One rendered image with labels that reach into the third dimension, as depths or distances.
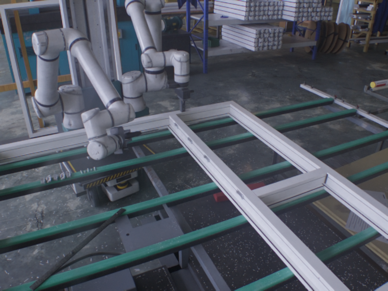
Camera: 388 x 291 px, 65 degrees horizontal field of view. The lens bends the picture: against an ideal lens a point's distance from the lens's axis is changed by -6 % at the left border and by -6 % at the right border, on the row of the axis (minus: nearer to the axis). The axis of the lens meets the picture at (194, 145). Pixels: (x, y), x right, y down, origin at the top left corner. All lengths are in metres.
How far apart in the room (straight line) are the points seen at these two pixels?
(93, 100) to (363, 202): 1.94
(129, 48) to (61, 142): 3.78
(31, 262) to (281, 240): 1.79
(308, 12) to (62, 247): 5.33
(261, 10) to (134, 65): 2.38
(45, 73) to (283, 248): 1.52
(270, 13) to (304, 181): 4.83
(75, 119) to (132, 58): 3.27
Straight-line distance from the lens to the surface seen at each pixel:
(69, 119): 2.37
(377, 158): 2.36
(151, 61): 1.88
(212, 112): 2.02
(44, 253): 2.50
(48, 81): 2.02
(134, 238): 1.22
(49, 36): 1.80
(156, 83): 2.48
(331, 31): 7.72
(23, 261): 2.51
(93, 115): 1.44
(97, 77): 1.62
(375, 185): 2.08
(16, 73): 3.77
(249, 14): 5.80
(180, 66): 1.81
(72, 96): 2.29
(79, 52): 1.75
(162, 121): 1.90
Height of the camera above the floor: 1.73
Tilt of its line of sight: 30 degrees down
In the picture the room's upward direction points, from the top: straight up
